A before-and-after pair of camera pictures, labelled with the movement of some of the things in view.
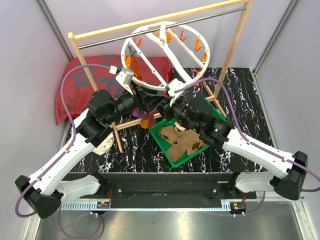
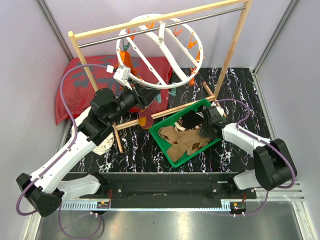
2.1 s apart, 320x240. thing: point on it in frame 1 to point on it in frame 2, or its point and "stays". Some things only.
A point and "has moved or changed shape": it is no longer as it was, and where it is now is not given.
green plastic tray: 164,144 stays
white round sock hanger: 161,39 has moved or changed shape
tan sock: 182,143 stays
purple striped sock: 147,121 stays
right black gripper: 168,109 to 203,132
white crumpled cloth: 105,145 stays
